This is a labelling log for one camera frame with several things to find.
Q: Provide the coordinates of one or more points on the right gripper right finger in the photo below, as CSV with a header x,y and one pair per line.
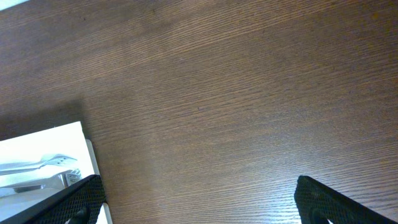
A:
x,y
318,203

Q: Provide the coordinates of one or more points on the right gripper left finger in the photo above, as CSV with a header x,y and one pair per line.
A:
x,y
79,203

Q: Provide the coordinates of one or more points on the white plastic cutlery tray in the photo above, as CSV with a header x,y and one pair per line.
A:
x,y
68,140

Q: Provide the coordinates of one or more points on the metal fork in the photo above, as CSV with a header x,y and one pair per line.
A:
x,y
46,160
60,181

